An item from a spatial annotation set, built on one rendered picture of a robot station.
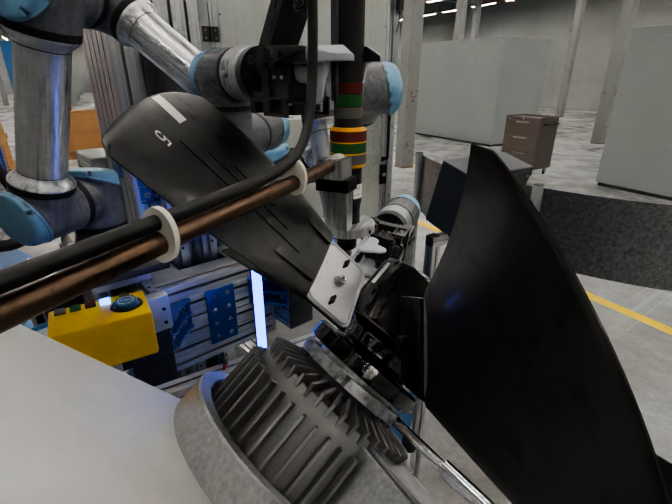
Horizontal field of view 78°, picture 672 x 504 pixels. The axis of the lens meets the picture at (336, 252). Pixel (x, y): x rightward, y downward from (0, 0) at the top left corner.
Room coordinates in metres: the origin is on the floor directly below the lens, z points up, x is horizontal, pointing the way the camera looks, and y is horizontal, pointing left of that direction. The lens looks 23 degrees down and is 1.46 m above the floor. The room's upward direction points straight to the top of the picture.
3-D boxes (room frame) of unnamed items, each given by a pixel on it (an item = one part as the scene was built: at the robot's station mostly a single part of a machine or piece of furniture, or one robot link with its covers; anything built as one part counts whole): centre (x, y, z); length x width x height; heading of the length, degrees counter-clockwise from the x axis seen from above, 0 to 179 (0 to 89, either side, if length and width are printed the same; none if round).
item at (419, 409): (1.09, -0.27, 0.39); 0.04 x 0.04 x 0.78; 32
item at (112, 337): (0.65, 0.43, 1.02); 0.16 x 0.10 x 0.11; 122
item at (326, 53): (0.50, 0.02, 1.46); 0.09 x 0.03 x 0.06; 34
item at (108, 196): (0.96, 0.57, 1.20); 0.13 x 0.12 x 0.14; 164
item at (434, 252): (1.09, -0.27, 0.96); 0.03 x 0.03 x 0.20; 32
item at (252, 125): (0.73, 0.17, 1.36); 0.11 x 0.08 x 0.11; 164
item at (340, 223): (0.50, -0.01, 1.33); 0.09 x 0.07 x 0.10; 157
